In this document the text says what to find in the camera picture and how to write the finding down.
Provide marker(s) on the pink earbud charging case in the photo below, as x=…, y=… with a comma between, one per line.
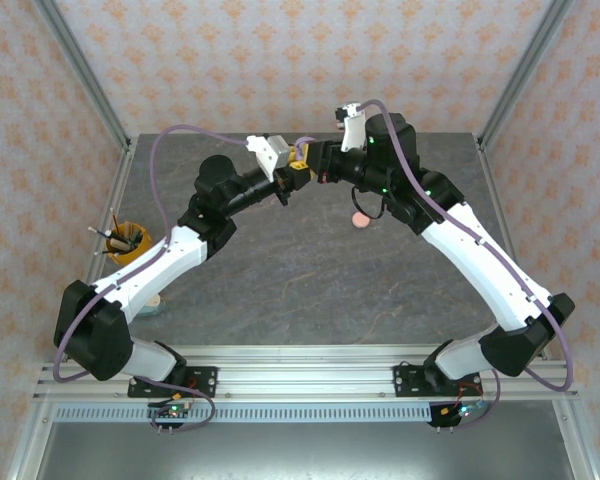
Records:
x=360, y=221

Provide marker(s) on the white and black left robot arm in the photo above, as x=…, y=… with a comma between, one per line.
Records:
x=145, y=280

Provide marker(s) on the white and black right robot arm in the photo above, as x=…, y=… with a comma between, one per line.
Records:
x=480, y=265

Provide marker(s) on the black marker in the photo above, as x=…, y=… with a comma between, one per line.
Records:
x=136, y=237

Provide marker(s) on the thin dark pencil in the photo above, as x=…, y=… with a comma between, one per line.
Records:
x=114, y=217

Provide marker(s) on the yellow pen holder cup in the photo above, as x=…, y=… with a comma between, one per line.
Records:
x=130, y=255

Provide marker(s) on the brown marker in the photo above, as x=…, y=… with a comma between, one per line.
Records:
x=121, y=245

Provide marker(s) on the black pen with white tip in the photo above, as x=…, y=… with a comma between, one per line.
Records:
x=100, y=232

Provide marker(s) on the beige wooden block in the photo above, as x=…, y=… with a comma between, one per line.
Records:
x=153, y=300

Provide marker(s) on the white-tipped thin stick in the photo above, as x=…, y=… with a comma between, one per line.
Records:
x=100, y=254

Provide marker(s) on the teal flat box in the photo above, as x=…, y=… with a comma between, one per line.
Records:
x=155, y=311

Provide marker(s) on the controller board with green LED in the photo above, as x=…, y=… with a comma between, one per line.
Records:
x=172, y=412
x=460, y=412

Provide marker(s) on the grey metal sheet panel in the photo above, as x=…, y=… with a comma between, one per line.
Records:
x=300, y=450

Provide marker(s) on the aluminium side rail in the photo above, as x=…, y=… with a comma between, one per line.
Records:
x=116, y=190
x=506, y=225

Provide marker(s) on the aluminium frame post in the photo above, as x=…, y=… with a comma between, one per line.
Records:
x=522, y=75
x=87, y=75

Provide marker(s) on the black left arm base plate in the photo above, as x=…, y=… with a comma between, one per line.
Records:
x=205, y=380

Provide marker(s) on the aluminium cross rail beam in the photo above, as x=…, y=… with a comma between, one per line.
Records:
x=305, y=380

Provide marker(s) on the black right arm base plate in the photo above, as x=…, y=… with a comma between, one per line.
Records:
x=407, y=380

